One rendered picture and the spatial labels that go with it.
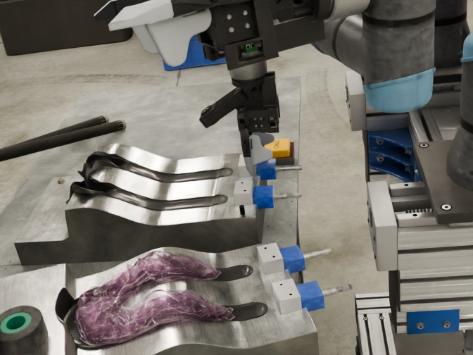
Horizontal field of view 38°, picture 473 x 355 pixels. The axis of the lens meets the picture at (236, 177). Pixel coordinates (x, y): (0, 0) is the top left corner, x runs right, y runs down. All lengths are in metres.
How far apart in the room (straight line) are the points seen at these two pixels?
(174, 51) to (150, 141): 1.27
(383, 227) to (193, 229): 0.42
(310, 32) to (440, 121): 0.84
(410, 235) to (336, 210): 1.82
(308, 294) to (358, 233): 1.63
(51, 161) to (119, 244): 0.54
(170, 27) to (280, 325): 0.64
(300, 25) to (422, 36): 0.14
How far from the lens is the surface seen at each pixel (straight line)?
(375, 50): 0.76
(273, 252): 1.25
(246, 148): 1.41
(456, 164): 1.11
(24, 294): 1.25
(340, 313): 2.43
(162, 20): 0.62
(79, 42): 5.35
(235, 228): 1.35
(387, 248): 1.13
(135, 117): 2.04
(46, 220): 1.53
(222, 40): 0.66
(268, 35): 0.66
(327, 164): 3.26
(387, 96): 0.77
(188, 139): 1.86
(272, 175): 1.46
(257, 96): 1.39
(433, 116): 1.53
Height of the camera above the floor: 1.63
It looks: 30 degrees down
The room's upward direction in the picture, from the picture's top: 8 degrees counter-clockwise
